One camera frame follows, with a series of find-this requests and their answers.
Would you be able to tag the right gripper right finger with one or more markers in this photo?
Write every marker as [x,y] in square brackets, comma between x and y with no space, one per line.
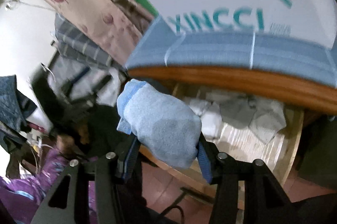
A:
[265,200]

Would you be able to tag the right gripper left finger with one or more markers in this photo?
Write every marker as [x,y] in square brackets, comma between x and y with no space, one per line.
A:
[68,199]

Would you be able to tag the light blue underwear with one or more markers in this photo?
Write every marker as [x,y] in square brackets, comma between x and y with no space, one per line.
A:
[164,124]

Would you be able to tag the wooden drawer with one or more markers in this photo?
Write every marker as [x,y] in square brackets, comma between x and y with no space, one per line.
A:
[279,154]

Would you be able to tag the light grey patterned underwear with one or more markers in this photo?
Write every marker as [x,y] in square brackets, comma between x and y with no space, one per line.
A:
[268,119]

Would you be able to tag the white folded underwear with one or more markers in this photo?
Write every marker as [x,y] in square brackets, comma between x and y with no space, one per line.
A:
[209,113]

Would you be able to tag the grey plaid bedding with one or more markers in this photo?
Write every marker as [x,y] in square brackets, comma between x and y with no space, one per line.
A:
[71,43]

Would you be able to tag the blue checked cloth cover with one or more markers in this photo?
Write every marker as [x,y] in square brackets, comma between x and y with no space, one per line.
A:
[254,51]

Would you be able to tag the floral pink pillow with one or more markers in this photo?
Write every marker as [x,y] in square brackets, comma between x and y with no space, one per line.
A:
[104,23]

